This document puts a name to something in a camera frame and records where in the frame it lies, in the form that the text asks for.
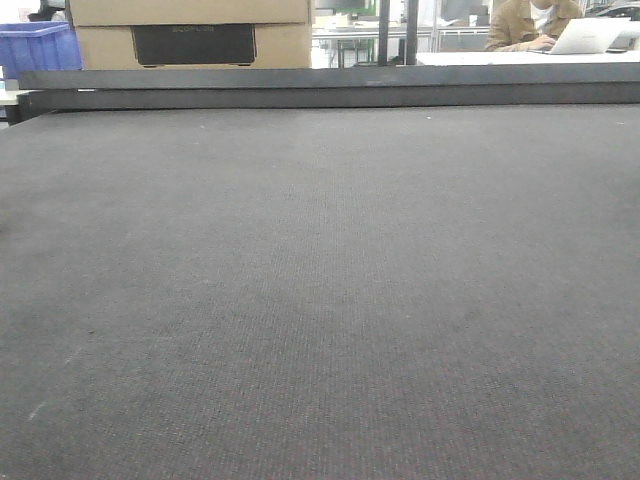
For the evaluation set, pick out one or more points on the black foam board upper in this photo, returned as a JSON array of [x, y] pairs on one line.
[[368, 77]]

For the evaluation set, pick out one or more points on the black vertical pole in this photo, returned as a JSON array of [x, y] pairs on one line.
[[383, 32], [412, 15]]

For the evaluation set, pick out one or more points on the person in brown jacket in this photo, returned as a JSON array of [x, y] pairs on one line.
[[526, 25]]

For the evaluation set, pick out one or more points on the upper cardboard box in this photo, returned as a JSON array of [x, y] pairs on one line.
[[156, 12]]

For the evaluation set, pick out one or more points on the black vertical pole left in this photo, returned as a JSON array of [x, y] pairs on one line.
[[383, 32]]

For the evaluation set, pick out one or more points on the white background table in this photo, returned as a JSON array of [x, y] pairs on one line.
[[476, 58]]

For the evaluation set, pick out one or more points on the blue plastic crate background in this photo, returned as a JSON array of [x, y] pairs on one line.
[[33, 46]]

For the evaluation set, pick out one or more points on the black foam board lower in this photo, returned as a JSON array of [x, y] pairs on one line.
[[37, 103]]

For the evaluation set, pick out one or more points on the black vertical pole right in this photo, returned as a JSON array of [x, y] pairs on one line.
[[412, 15]]

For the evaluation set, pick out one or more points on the lower cardboard box black print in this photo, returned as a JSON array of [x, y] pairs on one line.
[[282, 46]]

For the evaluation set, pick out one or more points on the black foam board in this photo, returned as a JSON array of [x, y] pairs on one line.
[[37, 103], [368, 77]]

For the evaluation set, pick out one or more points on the dark grey fabric mat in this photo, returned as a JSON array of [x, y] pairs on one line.
[[446, 293]]

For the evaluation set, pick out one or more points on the white laptop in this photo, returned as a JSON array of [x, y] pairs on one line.
[[587, 36]]

